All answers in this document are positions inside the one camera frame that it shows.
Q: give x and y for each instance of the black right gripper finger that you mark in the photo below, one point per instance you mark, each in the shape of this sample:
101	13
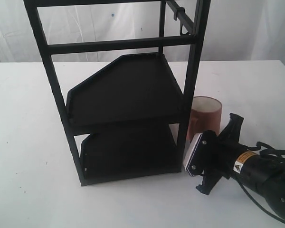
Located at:
232	130
208	183

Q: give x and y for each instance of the pink ceramic mug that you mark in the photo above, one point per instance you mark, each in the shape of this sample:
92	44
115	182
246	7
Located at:
205	115

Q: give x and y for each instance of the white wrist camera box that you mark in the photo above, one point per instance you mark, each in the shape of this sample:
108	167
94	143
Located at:
194	160

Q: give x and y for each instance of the black metal shelf rack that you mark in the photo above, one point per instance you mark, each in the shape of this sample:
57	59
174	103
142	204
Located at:
130	118

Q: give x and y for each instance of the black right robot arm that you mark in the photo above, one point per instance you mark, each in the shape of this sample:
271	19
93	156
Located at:
259	170

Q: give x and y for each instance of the black metal hook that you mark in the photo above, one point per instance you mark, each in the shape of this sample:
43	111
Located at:
182	11

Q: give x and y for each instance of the white backdrop curtain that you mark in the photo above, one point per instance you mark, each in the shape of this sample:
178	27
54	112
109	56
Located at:
236	29

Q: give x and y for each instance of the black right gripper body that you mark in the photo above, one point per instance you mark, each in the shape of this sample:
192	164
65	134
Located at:
218	155

